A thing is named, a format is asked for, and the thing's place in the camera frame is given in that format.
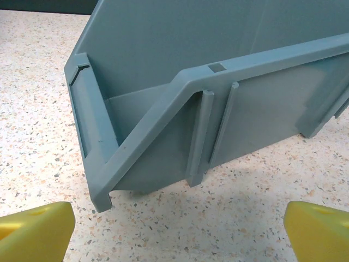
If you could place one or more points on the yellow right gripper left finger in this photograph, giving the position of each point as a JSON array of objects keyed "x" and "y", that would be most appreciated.
[{"x": 35, "y": 234}]

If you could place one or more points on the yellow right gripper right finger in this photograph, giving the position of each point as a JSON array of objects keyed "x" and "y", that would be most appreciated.
[{"x": 321, "y": 237}]

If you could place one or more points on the gray plastic storage bin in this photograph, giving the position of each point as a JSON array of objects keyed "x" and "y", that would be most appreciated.
[{"x": 245, "y": 109}]

